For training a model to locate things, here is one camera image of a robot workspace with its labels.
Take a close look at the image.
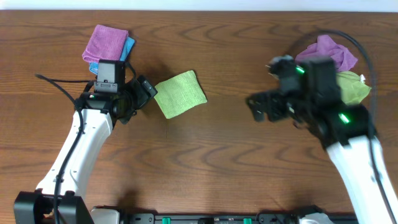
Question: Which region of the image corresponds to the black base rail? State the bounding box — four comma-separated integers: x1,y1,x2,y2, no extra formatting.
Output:
90,205,358,224

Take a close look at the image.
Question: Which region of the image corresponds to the folded purple cloth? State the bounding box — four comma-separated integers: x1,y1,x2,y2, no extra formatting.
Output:
82,25,128,63

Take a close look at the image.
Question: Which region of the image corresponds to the folded blue cloth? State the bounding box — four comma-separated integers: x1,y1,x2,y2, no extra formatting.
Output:
89,37,135,75

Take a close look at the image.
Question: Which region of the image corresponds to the crumpled green cloth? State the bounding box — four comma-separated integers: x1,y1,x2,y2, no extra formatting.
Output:
337,71,371,105

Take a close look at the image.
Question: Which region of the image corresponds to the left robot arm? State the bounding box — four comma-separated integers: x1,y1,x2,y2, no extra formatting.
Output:
14,60,157,223

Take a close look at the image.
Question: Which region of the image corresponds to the green microfiber cloth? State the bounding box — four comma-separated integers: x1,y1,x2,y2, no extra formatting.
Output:
154,70,207,119

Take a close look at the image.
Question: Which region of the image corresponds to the right black cable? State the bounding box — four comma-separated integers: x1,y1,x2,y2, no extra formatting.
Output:
285,28,398,224

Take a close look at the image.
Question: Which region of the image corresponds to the black cable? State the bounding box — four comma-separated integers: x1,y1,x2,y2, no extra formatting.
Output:
285,28,398,224
34,73,97,224

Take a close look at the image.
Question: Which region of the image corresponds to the left black cable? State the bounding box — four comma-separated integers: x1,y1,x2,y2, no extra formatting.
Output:
34,73,97,224

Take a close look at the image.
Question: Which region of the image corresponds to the crumpled purple cloth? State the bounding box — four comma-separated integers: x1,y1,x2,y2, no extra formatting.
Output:
295,35,358,72

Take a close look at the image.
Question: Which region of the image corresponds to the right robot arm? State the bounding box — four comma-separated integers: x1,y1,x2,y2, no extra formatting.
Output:
246,55,397,223

